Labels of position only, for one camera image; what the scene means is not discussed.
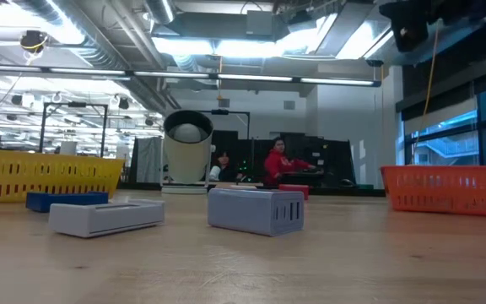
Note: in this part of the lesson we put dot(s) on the red square block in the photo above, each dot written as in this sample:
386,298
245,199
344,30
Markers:
295,190

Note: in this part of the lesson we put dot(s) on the pink block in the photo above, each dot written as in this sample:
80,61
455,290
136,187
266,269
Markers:
243,187

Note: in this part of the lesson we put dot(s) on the lavender slotted adapter box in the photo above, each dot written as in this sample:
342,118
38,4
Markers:
247,211

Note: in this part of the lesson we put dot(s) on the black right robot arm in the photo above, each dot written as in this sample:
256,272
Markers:
471,6

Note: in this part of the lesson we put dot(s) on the black cabinet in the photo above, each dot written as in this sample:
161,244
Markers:
336,156

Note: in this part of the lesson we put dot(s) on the grey ceiling unit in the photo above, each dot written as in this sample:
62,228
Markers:
260,23

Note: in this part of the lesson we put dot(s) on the long suspended linear light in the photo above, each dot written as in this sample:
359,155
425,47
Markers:
253,77

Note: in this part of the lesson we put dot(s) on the orange plastic basket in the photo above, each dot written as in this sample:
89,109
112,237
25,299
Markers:
445,190

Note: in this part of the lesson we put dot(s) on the bright ceiling light panel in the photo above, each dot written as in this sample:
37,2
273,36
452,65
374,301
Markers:
226,48

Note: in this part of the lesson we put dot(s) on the person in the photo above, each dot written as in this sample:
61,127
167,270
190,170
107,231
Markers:
277,164
224,162

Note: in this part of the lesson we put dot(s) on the black partition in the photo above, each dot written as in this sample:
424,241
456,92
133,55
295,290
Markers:
247,145

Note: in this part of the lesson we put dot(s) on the white ball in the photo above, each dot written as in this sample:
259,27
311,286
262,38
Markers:
188,133

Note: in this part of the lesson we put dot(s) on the white cylinder holder black rim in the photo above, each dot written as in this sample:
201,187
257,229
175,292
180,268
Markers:
186,160

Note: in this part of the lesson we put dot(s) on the grey curtain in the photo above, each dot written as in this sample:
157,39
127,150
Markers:
148,160

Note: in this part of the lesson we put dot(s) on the black hanging spotlight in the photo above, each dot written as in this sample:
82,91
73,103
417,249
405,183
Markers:
17,100
123,103

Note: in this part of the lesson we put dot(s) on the white flat slotted box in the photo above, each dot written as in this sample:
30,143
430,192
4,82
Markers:
99,219

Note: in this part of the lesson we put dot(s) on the yellow plastic basket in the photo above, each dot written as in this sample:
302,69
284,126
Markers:
49,175

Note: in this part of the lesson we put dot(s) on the blue flat box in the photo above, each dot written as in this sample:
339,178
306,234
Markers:
57,200

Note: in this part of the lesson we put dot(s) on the grey wall vent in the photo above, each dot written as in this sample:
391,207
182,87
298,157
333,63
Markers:
289,105
224,103

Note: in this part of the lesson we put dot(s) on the black camera stand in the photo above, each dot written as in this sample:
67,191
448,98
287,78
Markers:
219,112

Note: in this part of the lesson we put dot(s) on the silver ceiling duct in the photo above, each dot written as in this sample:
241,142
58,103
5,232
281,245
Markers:
160,10

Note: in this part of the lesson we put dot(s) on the black station frame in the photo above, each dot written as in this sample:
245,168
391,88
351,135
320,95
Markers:
76,104

